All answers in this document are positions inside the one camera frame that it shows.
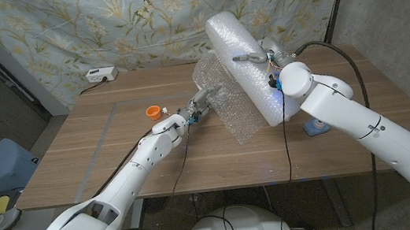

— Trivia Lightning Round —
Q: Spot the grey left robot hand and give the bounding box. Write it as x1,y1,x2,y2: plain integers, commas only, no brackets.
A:
175,83,227,126

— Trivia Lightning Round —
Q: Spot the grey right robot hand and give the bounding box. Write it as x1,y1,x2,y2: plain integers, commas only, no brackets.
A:
230,32,299,76

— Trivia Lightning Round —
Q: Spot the clear bubble wrap roll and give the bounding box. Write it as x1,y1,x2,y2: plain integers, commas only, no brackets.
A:
183,2,306,151

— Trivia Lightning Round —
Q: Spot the small orange cup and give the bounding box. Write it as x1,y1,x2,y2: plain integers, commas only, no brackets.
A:
144,104,163,123

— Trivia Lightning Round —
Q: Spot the white power strip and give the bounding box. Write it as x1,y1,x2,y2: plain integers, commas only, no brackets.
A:
84,65,120,85

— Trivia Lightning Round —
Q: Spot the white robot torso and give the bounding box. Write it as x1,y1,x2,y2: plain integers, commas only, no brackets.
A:
177,198,295,230

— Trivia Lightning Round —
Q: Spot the floral printed backdrop cloth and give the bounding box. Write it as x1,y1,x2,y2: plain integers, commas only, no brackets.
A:
0,0,362,119

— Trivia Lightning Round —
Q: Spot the white table leg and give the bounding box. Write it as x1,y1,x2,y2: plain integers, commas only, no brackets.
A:
321,175,353,230
122,198,148,230

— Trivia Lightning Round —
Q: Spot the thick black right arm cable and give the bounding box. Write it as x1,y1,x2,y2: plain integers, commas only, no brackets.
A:
292,34,387,230

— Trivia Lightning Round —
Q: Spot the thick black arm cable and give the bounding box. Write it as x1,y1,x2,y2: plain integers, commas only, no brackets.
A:
83,128,162,199
292,34,387,230

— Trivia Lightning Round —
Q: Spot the thin black left wrist cable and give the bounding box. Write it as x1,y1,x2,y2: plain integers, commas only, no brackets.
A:
76,124,205,230

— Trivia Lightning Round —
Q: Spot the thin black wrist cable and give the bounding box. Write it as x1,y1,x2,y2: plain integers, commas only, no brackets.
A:
261,89,303,230
76,124,205,230

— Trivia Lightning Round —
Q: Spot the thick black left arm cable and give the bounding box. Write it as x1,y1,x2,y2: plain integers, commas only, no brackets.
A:
83,128,162,199

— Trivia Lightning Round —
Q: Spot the blue toy camera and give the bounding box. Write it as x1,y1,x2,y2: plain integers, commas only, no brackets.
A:
301,114,332,139

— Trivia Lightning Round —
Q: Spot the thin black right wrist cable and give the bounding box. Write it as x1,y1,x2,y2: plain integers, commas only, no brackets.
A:
261,89,303,230

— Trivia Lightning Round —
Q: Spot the black power strip cord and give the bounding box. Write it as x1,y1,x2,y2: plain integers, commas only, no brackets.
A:
77,76,109,96

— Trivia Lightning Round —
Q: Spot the black torso cable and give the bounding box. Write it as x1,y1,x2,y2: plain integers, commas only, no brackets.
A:
201,205,238,230

